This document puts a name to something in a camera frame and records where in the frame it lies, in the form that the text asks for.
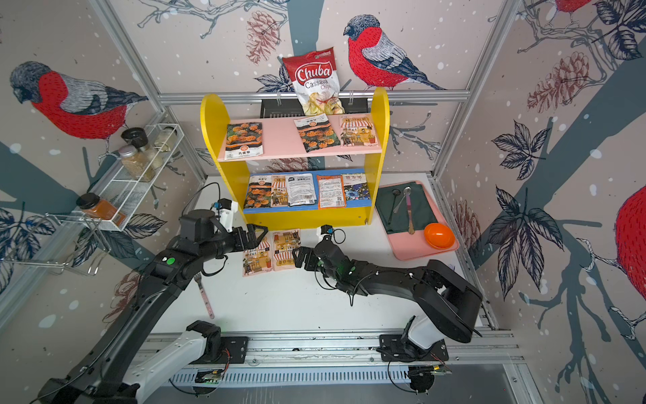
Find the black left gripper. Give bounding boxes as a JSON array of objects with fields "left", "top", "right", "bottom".
[{"left": 199, "top": 221, "right": 269, "bottom": 262}]

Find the black orange marigold seed bag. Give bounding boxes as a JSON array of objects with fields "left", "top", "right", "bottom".
[{"left": 294, "top": 114, "right": 342, "bottom": 153}]

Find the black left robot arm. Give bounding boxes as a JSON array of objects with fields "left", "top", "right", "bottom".
[{"left": 35, "top": 210, "right": 268, "bottom": 403}]

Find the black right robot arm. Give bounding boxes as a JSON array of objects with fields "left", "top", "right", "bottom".
[{"left": 292, "top": 237, "right": 483, "bottom": 343}]

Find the lower marigold seed bag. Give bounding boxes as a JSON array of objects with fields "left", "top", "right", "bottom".
[{"left": 244, "top": 175, "right": 273, "bottom": 209}]

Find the orange bordered seed bag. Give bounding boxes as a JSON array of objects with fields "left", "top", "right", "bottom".
[{"left": 316, "top": 175, "right": 347, "bottom": 210}]

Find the yellow two-tier shelf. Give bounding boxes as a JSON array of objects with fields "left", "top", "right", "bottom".
[{"left": 200, "top": 89, "right": 390, "bottom": 231}]

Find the blue flower seed bag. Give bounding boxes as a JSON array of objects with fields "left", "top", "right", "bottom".
[{"left": 343, "top": 173, "right": 370, "bottom": 201}]

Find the marigold seed bag left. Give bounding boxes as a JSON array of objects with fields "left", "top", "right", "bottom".
[{"left": 225, "top": 122, "right": 264, "bottom": 161}]

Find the red Chuba chips bag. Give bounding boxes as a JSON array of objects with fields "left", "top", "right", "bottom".
[{"left": 283, "top": 48, "right": 345, "bottom": 116}]

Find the dark green cloth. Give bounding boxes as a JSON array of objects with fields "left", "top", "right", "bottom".
[{"left": 375, "top": 182, "right": 438, "bottom": 234}]

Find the pink tray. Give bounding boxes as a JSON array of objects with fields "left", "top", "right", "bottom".
[{"left": 384, "top": 181, "right": 459, "bottom": 261}]

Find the black spoon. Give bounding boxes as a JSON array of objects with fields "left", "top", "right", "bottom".
[{"left": 387, "top": 189, "right": 401, "bottom": 224}]

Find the silver spoon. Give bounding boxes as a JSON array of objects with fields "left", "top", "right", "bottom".
[{"left": 393, "top": 187, "right": 410, "bottom": 213}]

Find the pale spice jar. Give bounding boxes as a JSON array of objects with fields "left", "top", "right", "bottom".
[{"left": 153, "top": 126, "right": 177, "bottom": 153}]

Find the tan spice jar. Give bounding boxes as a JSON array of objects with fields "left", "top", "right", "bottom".
[{"left": 118, "top": 145, "right": 155, "bottom": 183}]

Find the orange bowl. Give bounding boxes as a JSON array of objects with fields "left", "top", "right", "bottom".
[{"left": 424, "top": 223, "right": 456, "bottom": 250}]

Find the black lid spice jar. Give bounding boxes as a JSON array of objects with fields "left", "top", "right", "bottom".
[{"left": 121, "top": 127, "right": 163, "bottom": 170}]

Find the orange spice jar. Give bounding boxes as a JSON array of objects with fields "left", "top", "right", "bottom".
[{"left": 77, "top": 193, "right": 118, "bottom": 221}]

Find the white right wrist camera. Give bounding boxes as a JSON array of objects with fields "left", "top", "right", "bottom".
[{"left": 317, "top": 225, "right": 335, "bottom": 242}]

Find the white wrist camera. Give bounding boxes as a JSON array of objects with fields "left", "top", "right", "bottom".
[
  {"left": 212, "top": 198, "right": 239, "bottom": 232},
  {"left": 317, "top": 225, "right": 335, "bottom": 242}
]

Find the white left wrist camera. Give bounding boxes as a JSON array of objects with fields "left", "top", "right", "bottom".
[{"left": 212, "top": 198, "right": 239, "bottom": 232}]

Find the pink handled fork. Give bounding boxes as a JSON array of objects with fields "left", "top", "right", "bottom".
[{"left": 193, "top": 273, "right": 215, "bottom": 319}]

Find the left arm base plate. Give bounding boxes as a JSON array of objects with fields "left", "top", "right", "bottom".
[{"left": 197, "top": 335, "right": 249, "bottom": 365}]

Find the black wall hook rail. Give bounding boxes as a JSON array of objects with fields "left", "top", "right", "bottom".
[{"left": 260, "top": 99, "right": 369, "bottom": 118}]

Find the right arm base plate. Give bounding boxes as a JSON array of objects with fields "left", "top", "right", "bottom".
[{"left": 376, "top": 334, "right": 449, "bottom": 363}]

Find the white wire spice rack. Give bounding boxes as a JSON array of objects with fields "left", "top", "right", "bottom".
[{"left": 91, "top": 123, "right": 184, "bottom": 232}]

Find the chrome wire holder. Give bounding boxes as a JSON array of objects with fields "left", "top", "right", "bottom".
[{"left": 1, "top": 211, "right": 112, "bottom": 277}]

